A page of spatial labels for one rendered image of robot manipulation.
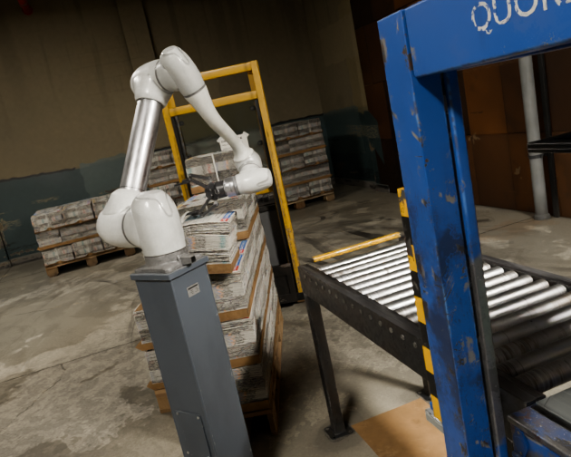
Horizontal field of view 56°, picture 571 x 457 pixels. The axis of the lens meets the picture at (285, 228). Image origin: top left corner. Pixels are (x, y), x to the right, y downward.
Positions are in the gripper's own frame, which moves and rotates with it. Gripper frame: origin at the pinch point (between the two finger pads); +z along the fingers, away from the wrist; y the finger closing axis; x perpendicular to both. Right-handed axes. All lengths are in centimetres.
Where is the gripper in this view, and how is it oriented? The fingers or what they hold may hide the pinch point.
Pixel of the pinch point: (181, 199)
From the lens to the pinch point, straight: 243.3
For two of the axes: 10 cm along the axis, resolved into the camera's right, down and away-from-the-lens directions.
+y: 2.5, 9.5, 2.0
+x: 0.1, -2.1, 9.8
